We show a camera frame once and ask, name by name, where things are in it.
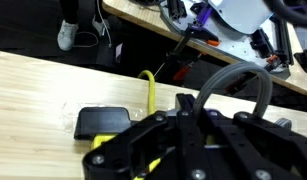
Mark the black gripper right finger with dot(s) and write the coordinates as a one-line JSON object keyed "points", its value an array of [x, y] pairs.
{"points": [[257, 149]]}

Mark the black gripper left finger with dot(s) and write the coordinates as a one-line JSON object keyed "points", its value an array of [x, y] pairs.
{"points": [[131, 151]]}

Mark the yellow black power strip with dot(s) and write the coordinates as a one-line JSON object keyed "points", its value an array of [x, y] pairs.
{"points": [[100, 124]]}

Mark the orange black clamp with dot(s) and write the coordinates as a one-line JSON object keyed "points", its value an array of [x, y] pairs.
{"points": [[177, 64]]}

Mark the white sneaker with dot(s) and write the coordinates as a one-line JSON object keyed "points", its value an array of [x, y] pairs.
{"points": [[66, 35]]}

